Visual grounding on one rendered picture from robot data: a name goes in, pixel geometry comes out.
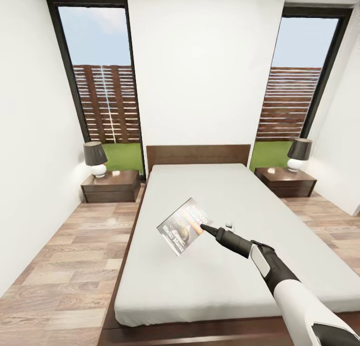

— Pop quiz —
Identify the hardback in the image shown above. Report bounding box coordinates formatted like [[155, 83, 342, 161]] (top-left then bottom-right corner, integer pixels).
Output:
[[157, 197, 213, 257]]

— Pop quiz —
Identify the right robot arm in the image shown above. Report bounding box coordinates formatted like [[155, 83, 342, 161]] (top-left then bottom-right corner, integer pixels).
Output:
[[200, 220, 360, 346]]

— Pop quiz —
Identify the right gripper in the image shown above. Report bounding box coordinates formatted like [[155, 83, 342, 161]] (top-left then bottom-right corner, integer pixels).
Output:
[[200, 224, 242, 253]]

